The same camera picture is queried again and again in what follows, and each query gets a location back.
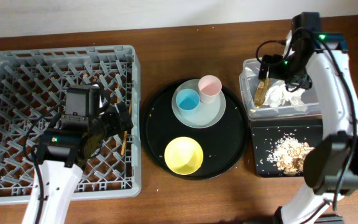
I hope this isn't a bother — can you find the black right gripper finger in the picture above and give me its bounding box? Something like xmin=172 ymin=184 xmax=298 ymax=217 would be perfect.
xmin=285 ymin=75 xmax=312 ymax=92
xmin=258 ymin=55 xmax=273 ymax=80

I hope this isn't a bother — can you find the brown Nescafe Gold sachet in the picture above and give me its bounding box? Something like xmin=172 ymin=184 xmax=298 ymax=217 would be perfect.
xmin=254 ymin=78 xmax=271 ymax=108

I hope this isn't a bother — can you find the white tissue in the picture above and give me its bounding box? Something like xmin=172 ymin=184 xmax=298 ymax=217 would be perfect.
xmin=263 ymin=80 xmax=308 ymax=111

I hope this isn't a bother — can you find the pink plastic cup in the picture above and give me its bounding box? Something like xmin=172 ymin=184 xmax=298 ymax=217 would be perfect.
xmin=198 ymin=75 xmax=222 ymax=104

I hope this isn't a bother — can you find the light blue plastic cup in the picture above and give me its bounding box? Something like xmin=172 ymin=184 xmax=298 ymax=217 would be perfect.
xmin=175 ymin=88 xmax=200 ymax=116

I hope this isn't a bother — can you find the yellow plastic bowl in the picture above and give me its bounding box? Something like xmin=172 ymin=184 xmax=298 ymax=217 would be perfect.
xmin=164 ymin=136 xmax=204 ymax=175

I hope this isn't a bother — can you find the food scraps pile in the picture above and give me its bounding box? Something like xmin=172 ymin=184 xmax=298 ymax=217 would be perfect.
xmin=267 ymin=136 xmax=314 ymax=176

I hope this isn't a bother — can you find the grey round plate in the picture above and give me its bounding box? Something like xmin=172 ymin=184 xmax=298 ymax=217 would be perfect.
xmin=172 ymin=79 xmax=226 ymax=129

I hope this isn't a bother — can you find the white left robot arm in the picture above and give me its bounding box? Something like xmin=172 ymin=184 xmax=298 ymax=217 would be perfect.
xmin=23 ymin=82 xmax=133 ymax=223

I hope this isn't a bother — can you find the grey plastic dishwasher rack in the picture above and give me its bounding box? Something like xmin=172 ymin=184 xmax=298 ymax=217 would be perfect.
xmin=0 ymin=45 xmax=142 ymax=205

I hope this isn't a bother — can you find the clear plastic bin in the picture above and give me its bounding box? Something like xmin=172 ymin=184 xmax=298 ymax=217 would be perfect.
xmin=239 ymin=59 xmax=321 ymax=121

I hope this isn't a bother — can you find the black rectangular tray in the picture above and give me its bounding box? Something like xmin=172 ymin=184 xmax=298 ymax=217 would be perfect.
xmin=250 ymin=119 xmax=323 ymax=177

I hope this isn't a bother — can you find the black round tray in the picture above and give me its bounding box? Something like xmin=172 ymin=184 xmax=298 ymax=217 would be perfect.
xmin=140 ymin=79 xmax=250 ymax=180

